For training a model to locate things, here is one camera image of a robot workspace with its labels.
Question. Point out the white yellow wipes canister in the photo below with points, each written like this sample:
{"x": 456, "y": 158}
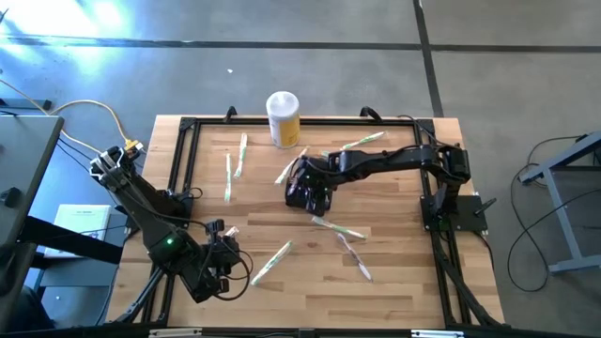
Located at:
{"x": 283, "y": 122}

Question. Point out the white box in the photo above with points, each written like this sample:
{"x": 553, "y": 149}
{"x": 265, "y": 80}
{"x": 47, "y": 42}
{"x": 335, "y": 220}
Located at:
{"x": 80, "y": 220}

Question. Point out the purple toothbrush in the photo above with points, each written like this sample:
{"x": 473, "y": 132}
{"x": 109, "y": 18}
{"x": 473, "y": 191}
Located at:
{"x": 354, "y": 257}

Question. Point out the green toothbrush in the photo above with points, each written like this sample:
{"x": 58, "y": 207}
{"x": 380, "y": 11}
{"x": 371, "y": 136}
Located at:
{"x": 339, "y": 228}
{"x": 227, "y": 178}
{"x": 241, "y": 155}
{"x": 362, "y": 141}
{"x": 271, "y": 263}
{"x": 291, "y": 165}
{"x": 324, "y": 153}

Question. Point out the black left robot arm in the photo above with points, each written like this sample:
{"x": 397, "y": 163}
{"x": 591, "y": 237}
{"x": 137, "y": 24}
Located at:
{"x": 141, "y": 206}

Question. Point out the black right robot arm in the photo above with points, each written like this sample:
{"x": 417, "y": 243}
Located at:
{"x": 399, "y": 159}

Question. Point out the grey metal stand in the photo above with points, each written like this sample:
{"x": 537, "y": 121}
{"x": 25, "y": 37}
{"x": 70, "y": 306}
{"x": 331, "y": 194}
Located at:
{"x": 563, "y": 220}

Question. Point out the black crossbeam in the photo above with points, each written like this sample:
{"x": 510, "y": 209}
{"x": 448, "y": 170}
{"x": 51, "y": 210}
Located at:
{"x": 70, "y": 239}

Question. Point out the black aluminium table frame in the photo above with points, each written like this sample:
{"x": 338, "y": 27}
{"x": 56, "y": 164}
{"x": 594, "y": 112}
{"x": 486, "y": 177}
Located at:
{"x": 328, "y": 121}

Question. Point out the silver metal bracket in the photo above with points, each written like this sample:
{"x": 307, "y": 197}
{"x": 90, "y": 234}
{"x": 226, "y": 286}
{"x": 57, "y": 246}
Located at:
{"x": 174, "y": 333}
{"x": 436, "y": 334}

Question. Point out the grey desk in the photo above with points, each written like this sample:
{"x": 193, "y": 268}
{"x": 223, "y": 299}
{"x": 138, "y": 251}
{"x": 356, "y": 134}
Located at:
{"x": 23, "y": 155}

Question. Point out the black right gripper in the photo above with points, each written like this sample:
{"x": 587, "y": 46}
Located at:
{"x": 314, "y": 173}

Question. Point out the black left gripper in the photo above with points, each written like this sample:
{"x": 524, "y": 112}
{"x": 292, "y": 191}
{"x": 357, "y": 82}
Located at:
{"x": 213, "y": 265}

